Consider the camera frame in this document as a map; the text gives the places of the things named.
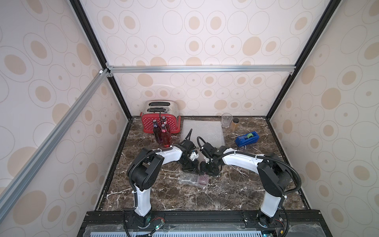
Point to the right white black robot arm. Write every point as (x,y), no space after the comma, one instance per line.
(277,177)

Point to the clear drinking glass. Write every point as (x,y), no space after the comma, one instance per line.
(226,120)

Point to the red perforated plastic basket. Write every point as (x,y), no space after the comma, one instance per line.
(173,121)

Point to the blue tape dispenser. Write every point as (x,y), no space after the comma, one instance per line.
(247,139)

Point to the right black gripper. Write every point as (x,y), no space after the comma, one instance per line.
(208,166)

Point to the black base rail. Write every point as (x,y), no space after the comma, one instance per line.
(243,223)

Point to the horizontal aluminium bar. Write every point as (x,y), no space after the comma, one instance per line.
(199,69)

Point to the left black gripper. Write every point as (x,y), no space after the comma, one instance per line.
(189,163)

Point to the left diagonal aluminium bar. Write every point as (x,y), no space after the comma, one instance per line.
(42,153)

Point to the single bubble wrap sheet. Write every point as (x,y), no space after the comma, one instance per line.
(188,179)

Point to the red drink bottle middle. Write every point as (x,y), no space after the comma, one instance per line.
(165,135)

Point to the silver toaster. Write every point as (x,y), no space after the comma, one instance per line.
(160,106)

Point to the red drink bottle front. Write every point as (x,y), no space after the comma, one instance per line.
(202,180)

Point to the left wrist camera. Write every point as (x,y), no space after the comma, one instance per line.
(194,155)

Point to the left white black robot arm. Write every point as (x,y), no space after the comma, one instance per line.
(144,171)

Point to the brown spice jar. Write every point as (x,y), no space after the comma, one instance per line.
(234,124)

